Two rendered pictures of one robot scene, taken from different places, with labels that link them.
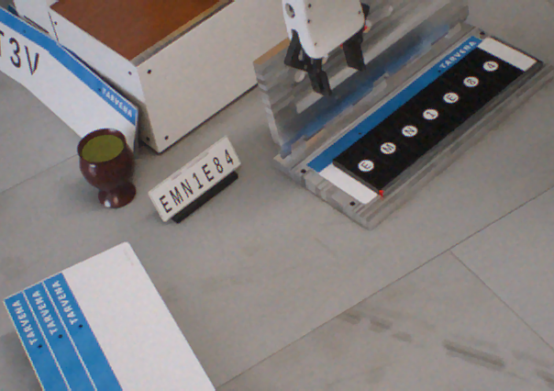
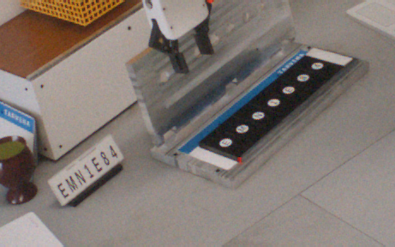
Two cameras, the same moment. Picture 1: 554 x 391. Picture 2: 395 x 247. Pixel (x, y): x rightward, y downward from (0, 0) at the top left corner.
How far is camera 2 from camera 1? 0.38 m
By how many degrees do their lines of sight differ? 16
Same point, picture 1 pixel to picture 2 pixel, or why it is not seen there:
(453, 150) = (295, 124)
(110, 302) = not seen: outside the picture
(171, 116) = (62, 127)
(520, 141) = (347, 115)
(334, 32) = (185, 19)
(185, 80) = (73, 96)
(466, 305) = (317, 229)
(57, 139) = not seen: outside the picture
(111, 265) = (19, 229)
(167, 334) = not seen: outside the picture
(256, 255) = (142, 219)
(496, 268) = (338, 201)
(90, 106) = not seen: outside the picture
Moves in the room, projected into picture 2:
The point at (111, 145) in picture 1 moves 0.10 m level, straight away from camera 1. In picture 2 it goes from (14, 147) to (2, 122)
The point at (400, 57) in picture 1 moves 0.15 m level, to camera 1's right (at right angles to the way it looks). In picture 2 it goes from (245, 66) to (315, 47)
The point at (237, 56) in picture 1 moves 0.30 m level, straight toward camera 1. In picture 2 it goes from (114, 78) to (140, 159)
